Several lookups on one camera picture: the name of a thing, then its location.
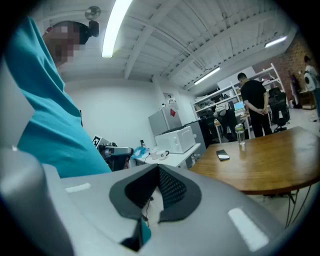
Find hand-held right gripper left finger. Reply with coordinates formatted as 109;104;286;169
0;147;161;256

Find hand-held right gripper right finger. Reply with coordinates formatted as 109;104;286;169
139;163;298;256

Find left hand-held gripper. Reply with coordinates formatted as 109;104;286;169
91;134;135;172

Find teal plastic bag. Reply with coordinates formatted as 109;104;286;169
131;146;151;160

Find silver fridge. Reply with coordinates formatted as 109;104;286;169
148;106;183;137

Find white side desk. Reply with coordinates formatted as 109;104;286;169
134;142;202;171

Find white microwave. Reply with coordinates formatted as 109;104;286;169
154;125;197;155

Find black smartphone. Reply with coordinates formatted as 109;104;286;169
216;149;230;162

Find person's teal shirt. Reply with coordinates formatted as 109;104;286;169
4;16;113;179

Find black hairpin table leg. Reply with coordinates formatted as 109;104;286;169
284;186;312;230

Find clear glass jar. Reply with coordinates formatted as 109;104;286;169
234;122;247;146

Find black office chair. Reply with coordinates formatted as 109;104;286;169
268;87;291;133
212;101;238;141

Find white garment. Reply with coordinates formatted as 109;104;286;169
213;101;230;117

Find long ceiling light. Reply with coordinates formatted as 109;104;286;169
264;36;288;48
193;66;222;85
101;0;133;59

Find person's head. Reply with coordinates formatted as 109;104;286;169
41;21;87;68

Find white shelving unit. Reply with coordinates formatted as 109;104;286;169
192;63;286;121

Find round ceiling fixture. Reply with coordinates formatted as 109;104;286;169
84;6;102;20

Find small wooden cabinet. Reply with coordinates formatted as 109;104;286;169
298;89;316;111

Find hanging clothes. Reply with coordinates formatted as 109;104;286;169
289;73;302;108

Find white backpack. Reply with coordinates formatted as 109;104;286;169
304;72;317;92

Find white mug black handle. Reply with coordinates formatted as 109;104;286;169
156;149;170;161

